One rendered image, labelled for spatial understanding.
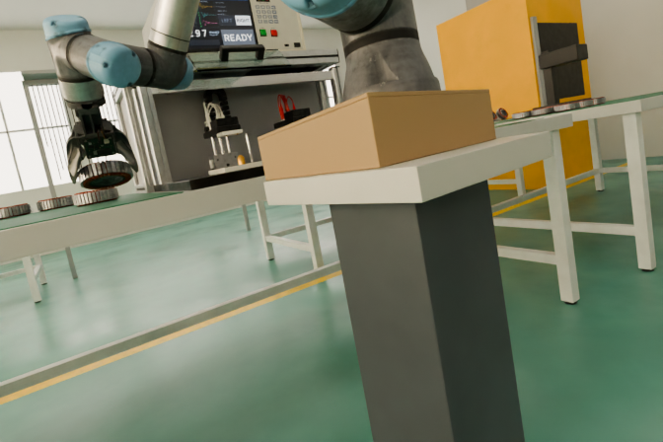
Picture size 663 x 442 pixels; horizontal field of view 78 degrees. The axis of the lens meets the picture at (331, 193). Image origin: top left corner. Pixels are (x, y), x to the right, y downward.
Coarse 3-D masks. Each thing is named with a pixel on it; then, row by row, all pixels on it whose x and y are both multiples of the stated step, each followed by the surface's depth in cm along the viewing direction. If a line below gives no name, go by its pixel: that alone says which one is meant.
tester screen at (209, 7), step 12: (204, 0) 122; (216, 0) 123; (228, 0) 125; (240, 0) 127; (204, 12) 122; (216, 12) 123; (228, 12) 125; (240, 12) 127; (204, 24) 122; (216, 24) 123; (252, 24) 129; (216, 36) 123; (192, 48) 120
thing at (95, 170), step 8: (112, 160) 93; (120, 160) 95; (88, 168) 91; (96, 168) 91; (104, 168) 91; (112, 168) 92; (120, 168) 94; (128, 168) 96; (80, 176) 92; (88, 176) 90; (96, 176) 91; (104, 176) 92; (112, 176) 93; (120, 176) 95; (128, 176) 96; (80, 184) 93; (88, 184) 93; (96, 184) 96; (104, 184) 98; (112, 184) 99; (120, 184) 100
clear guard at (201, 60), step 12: (192, 60) 95; (204, 60) 96; (216, 60) 97; (228, 60) 99; (240, 60) 100; (252, 60) 101; (264, 60) 103; (276, 60) 104; (204, 72) 118; (216, 72) 121; (228, 72) 123; (240, 72) 126
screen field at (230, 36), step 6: (222, 30) 124; (228, 30) 125; (234, 30) 126; (240, 30) 127; (246, 30) 128; (252, 30) 129; (222, 36) 124; (228, 36) 125; (234, 36) 126; (240, 36) 127; (246, 36) 128; (252, 36) 129; (228, 42) 125; (234, 42) 126; (240, 42) 127; (246, 42) 128; (252, 42) 129
